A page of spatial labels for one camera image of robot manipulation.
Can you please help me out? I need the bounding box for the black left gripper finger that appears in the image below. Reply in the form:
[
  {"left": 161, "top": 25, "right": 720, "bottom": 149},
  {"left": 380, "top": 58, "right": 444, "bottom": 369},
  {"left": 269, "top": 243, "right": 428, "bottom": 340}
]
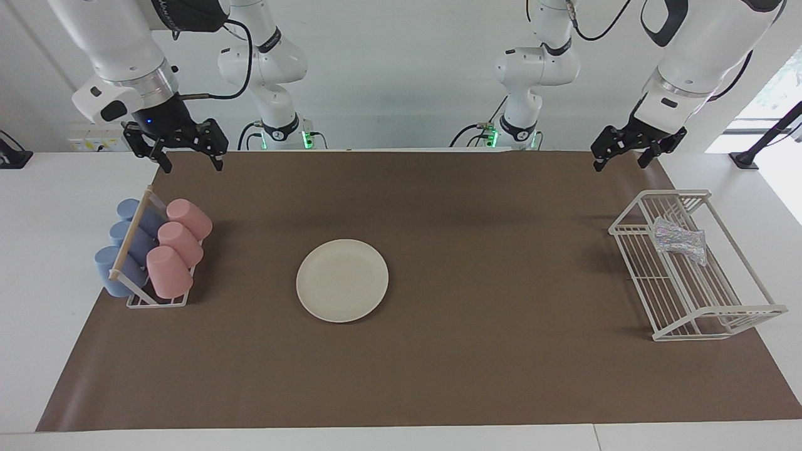
[
  {"left": 591, "top": 124, "right": 631, "bottom": 172},
  {"left": 638, "top": 138, "right": 665, "bottom": 168}
]

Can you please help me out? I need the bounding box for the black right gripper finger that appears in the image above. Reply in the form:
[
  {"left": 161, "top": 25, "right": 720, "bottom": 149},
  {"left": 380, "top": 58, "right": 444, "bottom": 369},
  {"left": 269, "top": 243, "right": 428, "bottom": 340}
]
[
  {"left": 122, "top": 122, "right": 174, "bottom": 174},
  {"left": 196, "top": 118, "right": 229, "bottom": 172}
]

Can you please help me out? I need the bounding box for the cream round plate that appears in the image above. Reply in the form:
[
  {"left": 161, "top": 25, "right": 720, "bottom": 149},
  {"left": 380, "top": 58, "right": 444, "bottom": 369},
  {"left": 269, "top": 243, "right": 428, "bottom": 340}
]
[{"left": 296, "top": 239, "right": 390, "bottom": 324}]

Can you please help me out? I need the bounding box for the blue plastic cup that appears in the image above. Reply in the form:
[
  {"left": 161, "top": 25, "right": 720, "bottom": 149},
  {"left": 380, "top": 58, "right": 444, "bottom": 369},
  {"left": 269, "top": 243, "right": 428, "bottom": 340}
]
[
  {"left": 109, "top": 220, "right": 157, "bottom": 264},
  {"left": 94, "top": 246, "right": 149, "bottom": 298},
  {"left": 117, "top": 199, "right": 167, "bottom": 236}
]

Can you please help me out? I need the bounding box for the pink plastic cup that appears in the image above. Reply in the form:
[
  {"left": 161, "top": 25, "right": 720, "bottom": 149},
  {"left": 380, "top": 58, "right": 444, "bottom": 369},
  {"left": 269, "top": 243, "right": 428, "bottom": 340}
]
[
  {"left": 157, "top": 221, "right": 205, "bottom": 267},
  {"left": 166, "top": 199, "right": 213, "bottom": 241},
  {"left": 146, "top": 246, "right": 194, "bottom": 299}
]

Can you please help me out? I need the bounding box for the black angled stand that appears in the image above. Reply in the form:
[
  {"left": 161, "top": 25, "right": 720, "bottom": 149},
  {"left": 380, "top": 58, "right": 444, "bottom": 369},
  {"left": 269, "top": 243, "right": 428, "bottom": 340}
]
[{"left": 729, "top": 100, "right": 802, "bottom": 170}]

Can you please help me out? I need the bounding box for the black table clamp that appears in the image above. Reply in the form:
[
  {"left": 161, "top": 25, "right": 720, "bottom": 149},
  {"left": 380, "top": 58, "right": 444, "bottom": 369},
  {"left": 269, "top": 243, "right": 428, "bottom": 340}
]
[{"left": 0, "top": 130, "right": 33, "bottom": 170}]

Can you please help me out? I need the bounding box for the brown table mat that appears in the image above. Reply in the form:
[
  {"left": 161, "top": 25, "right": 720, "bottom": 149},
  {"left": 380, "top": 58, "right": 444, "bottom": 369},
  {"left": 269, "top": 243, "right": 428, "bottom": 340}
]
[{"left": 36, "top": 150, "right": 802, "bottom": 433}]

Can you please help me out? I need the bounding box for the black base cable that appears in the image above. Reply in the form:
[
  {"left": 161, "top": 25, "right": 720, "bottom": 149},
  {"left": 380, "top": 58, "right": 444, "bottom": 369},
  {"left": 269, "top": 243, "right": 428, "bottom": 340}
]
[
  {"left": 449, "top": 97, "right": 509, "bottom": 149},
  {"left": 237, "top": 121, "right": 264, "bottom": 151}
]

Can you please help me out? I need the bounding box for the white wire cup rack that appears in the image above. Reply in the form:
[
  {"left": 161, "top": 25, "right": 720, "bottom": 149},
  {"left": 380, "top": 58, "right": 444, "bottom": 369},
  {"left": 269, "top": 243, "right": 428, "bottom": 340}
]
[{"left": 108, "top": 185, "right": 204, "bottom": 309}]

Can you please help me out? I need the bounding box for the white wall outlet box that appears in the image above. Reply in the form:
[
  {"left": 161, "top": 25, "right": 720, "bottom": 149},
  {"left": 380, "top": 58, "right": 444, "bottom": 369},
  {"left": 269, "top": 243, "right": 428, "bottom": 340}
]
[{"left": 68, "top": 121, "right": 130, "bottom": 152}]

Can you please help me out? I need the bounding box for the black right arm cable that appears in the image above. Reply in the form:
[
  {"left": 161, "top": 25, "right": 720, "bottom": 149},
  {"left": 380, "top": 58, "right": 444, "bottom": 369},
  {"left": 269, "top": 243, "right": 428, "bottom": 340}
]
[{"left": 172, "top": 19, "right": 253, "bottom": 101}]

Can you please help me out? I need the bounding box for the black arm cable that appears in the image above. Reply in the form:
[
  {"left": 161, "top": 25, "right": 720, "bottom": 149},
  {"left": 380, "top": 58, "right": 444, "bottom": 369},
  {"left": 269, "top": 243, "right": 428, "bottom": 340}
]
[
  {"left": 172, "top": 19, "right": 253, "bottom": 101},
  {"left": 567, "top": 0, "right": 754, "bottom": 101}
]

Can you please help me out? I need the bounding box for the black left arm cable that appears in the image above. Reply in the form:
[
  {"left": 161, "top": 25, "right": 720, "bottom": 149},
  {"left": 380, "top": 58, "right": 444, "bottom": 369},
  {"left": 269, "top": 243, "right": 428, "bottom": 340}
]
[{"left": 567, "top": 0, "right": 754, "bottom": 101}]

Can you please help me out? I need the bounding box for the white wire dish rack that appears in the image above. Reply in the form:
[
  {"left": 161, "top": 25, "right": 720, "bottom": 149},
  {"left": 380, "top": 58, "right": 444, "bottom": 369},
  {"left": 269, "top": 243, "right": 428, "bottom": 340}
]
[{"left": 608, "top": 189, "right": 789, "bottom": 342}]

